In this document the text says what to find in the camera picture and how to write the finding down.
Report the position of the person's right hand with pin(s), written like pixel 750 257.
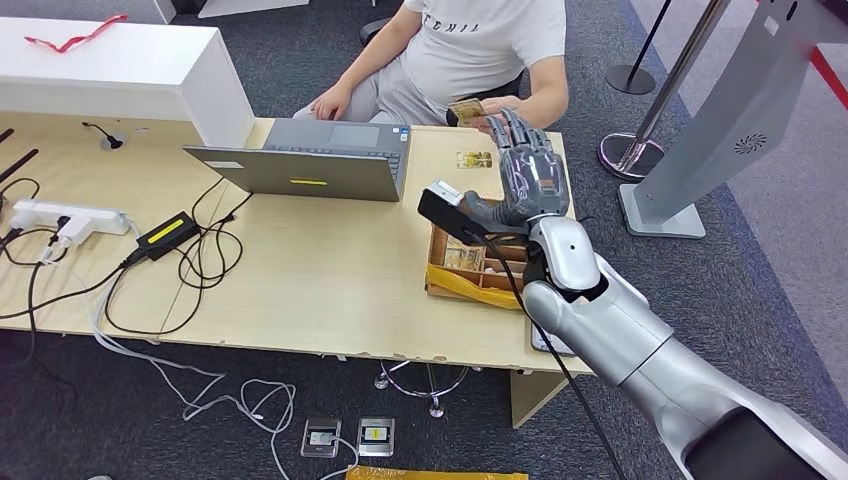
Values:
pixel 331 102

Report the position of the person's left hand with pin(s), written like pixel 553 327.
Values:
pixel 500 104

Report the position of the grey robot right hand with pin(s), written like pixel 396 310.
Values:
pixel 533 179

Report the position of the yellow tree room key card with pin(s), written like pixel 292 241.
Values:
pixel 464 111

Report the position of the gold ID card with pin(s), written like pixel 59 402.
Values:
pixel 474 160

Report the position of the person's right forearm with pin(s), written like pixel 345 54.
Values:
pixel 374 53

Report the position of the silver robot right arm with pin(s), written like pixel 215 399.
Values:
pixel 629 331

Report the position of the person's left forearm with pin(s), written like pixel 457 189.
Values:
pixel 550 93

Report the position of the person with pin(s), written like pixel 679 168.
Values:
pixel 464 60

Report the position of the tree picture room key card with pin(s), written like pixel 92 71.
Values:
pixel 464 257

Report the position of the grey white card reader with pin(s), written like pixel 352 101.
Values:
pixel 538 346

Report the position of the black office chair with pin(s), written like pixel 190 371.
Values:
pixel 503 87

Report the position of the grey laptop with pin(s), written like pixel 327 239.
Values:
pixel 308 169

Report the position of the wooden divided organizer box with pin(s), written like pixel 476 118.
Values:
pixel 440 278

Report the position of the white counter block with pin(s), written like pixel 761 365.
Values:
pixel 132 73

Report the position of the grey kiosk stand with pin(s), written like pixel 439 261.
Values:
pixel 729 106

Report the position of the black power adapter yellow label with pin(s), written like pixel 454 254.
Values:
pixel 166 233

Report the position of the chrome stool base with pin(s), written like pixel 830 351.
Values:
pixel 434 397

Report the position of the red ribbon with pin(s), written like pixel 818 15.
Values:
pixel 76 40

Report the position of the white power strip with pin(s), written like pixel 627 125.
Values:
pixel 69 215

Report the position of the floor socket with yellow label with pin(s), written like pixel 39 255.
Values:
pixel 375 437

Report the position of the yellow floor tape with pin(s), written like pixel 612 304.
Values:
pixel 430 474

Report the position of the red barrier belt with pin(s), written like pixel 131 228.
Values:
pixel 831 76

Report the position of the black rod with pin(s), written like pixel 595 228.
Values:
pixel 18 166
pixel 5 135

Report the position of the floor socket with white plug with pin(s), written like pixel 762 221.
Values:
pixel 320 438

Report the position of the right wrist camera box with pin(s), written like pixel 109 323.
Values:
pixel 447 208

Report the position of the black stanchion post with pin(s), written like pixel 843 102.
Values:
pixel 629 79

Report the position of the chrome stanchion post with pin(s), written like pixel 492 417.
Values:
pixel 659 106

